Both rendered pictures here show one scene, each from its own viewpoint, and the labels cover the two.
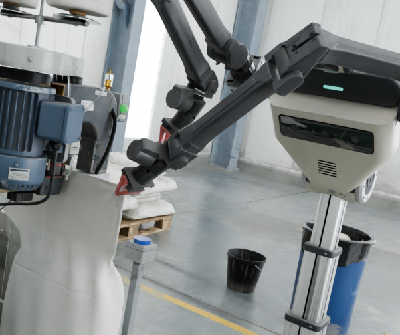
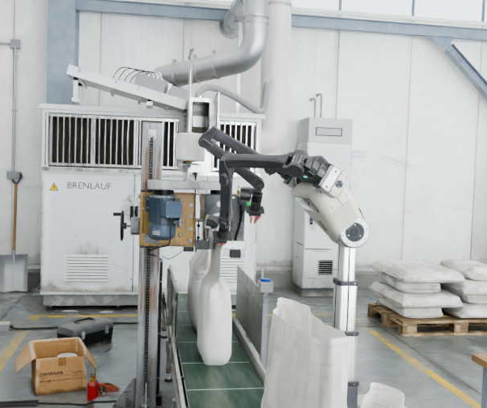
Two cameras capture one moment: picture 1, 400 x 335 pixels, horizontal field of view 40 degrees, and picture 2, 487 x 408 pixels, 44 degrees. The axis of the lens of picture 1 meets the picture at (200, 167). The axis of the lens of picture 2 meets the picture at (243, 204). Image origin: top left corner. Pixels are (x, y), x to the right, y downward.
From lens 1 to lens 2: 2.48 m
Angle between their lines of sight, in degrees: 49
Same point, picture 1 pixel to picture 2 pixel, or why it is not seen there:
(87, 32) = (478, 154)
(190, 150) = (222, 218)
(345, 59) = (239, 163)
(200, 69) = (247, 177)
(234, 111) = (222, 195)
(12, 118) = (154, 209)
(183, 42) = not seen: hidden behind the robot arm
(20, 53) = (150, 183)
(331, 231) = (340, 268)
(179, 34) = not seen: hidden behind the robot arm
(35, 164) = (163, 227)
